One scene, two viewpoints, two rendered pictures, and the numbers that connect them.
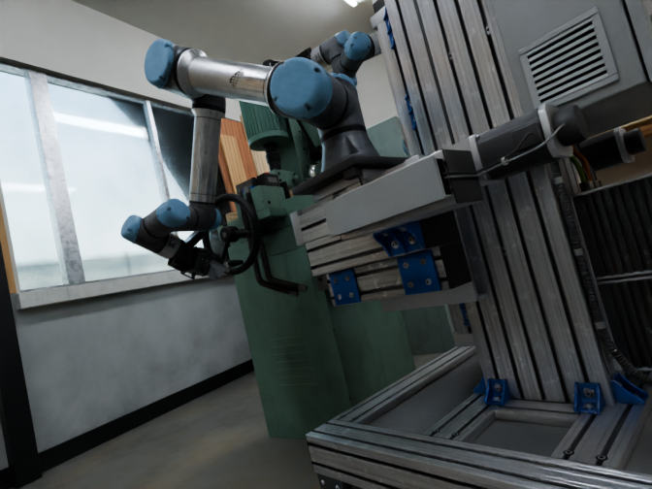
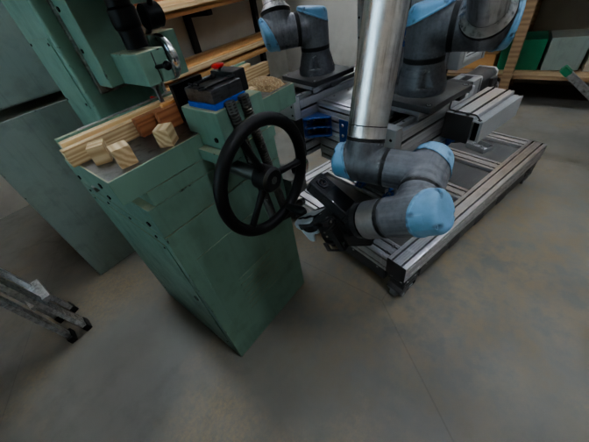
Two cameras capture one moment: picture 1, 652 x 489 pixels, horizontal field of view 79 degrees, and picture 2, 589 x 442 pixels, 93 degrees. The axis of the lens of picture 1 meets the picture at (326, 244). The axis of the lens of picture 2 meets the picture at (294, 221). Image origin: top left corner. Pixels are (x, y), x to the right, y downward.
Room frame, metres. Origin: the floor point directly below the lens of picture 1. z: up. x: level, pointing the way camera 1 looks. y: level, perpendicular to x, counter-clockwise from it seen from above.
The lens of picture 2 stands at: (1.24, 0.86, 1.16)
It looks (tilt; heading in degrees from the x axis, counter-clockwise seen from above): 41 degrees down; 282
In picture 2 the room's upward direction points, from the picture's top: 11 degrees counter-clockwise
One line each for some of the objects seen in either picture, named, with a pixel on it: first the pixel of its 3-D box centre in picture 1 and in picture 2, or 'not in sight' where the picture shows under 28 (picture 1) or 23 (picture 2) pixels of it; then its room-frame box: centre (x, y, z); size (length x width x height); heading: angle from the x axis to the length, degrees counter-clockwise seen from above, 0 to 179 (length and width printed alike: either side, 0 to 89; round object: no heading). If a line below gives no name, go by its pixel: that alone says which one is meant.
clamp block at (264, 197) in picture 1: (261, 203); (226, 117); (1.49, 0.20, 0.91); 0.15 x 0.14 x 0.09; 56
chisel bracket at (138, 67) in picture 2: (281, 181); (145, 68); (1.70, 0.12, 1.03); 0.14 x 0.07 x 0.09; 146
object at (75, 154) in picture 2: not in sight; (188, 103); (1.64, 0.08, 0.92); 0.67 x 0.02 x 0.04; 56
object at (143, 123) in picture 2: not in sight; (172, 112); (1.66, 0.14, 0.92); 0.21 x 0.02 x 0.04; 56
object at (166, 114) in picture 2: not in sight; (190, 107); (1.61, 0.13, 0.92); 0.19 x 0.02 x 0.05; 56
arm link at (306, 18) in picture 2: not in sight; (311, 25); (1.30, -0.47, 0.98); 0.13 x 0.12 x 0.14; 15
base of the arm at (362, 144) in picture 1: (347, 153); (422, 72); (0.96, -0.10, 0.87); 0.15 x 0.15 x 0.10
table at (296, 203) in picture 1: (277, 213); (210, 129); (1.56, 0.16, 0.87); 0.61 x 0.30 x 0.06; 56
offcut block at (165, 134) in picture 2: not in sight; (166, 135); (1.62, 0.28, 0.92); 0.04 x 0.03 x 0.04; 96
